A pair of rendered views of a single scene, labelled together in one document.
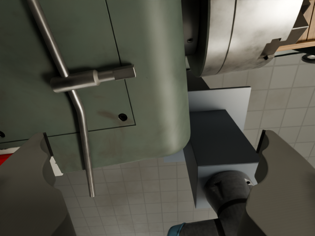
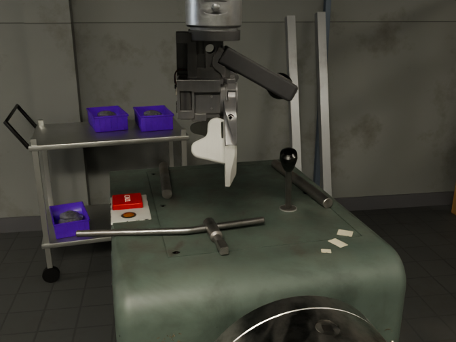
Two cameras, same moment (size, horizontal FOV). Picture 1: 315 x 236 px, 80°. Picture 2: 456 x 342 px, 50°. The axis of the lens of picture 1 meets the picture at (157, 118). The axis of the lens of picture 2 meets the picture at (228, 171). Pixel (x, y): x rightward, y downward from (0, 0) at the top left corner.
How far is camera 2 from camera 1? 0.70 m
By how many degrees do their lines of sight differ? 77
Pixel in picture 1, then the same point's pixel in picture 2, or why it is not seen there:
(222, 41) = (253, 320)
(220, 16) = (275, 307)
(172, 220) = not seen: outside the picture
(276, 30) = not seen: outside the picture
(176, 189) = not seen: outside the picture
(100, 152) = (135, 240)
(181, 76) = (216, 294)
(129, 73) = (222, 245)
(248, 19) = (277, 326)
